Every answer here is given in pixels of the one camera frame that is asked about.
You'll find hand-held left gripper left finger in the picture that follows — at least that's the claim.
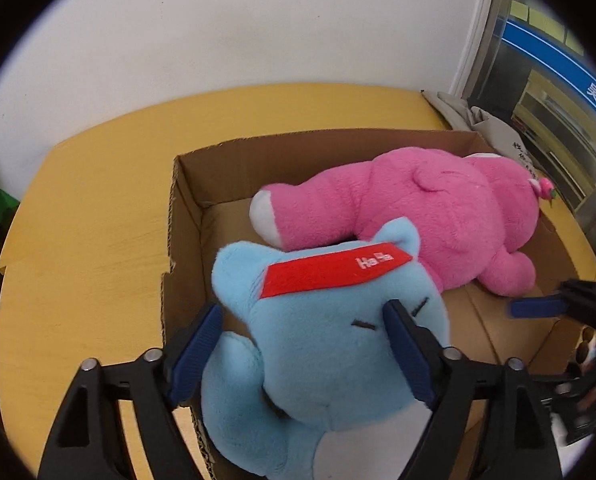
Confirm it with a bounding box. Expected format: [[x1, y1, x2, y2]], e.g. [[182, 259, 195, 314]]
[[40, 303, 225, 480]]

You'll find blue plush toy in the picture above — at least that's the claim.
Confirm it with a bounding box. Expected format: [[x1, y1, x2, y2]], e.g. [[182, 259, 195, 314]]
[[199, 217, 452, 480]]

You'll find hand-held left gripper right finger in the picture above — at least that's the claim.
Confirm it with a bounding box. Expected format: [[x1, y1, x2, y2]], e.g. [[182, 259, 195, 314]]
[[382, 299, 565, 480]]

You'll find cardboard box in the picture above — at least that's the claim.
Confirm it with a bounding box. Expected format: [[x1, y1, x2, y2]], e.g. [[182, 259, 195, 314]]
[[161, 129, 579, 480]]

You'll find grey cloth bag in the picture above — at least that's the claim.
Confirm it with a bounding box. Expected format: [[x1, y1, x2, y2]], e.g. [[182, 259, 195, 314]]
[[421, 89, 549, 181]]

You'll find wooden desk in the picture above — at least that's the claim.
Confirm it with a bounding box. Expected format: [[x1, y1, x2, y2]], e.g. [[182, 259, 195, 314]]
[[0, 82, 596, 480]]

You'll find pink plush bear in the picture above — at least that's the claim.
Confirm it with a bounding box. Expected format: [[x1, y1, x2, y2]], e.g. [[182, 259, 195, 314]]
[[249, 146, 559, 297]]

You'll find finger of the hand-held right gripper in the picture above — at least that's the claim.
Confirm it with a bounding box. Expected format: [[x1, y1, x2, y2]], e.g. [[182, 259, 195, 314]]
[[509, 280, 586, 320]]

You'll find glass door with blue stripe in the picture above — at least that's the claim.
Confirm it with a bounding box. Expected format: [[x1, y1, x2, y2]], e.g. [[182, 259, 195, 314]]
[[453, 0, 596, 271]]

